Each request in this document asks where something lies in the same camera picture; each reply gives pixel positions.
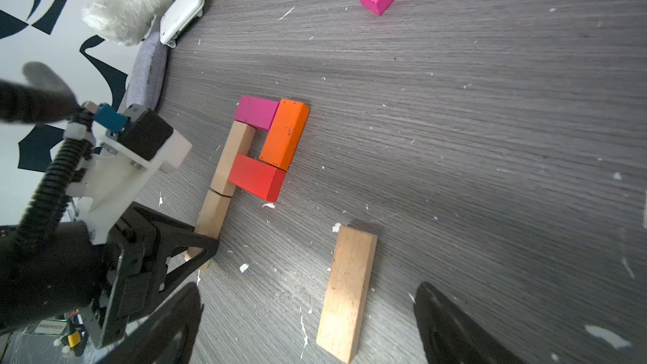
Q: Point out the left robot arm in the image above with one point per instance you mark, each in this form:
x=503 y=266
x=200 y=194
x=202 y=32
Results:
x=61 y=278

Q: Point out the orange block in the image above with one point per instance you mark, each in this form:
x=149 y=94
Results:
x=285 y=133

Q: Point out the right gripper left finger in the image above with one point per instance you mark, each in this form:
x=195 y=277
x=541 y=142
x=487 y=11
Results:
x=167 y=336

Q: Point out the natural wood block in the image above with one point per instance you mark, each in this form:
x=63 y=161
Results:
x=238 y=141
x=212 y=215
x=346 y=295

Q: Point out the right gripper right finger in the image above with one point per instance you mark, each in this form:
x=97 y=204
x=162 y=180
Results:
x=449 y=335

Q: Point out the red block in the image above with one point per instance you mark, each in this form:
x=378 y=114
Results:
x=257 y=178

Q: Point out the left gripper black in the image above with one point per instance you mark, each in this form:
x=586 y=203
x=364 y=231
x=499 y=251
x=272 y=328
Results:
x=136 y=253

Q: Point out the white rectangular case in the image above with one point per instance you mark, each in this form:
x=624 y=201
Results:
x=178 y=16

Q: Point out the grey cylindrical pouch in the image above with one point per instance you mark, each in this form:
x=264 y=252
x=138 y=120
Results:
x=146 y=79

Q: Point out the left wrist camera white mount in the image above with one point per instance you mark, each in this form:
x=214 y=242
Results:
x=136 y=145

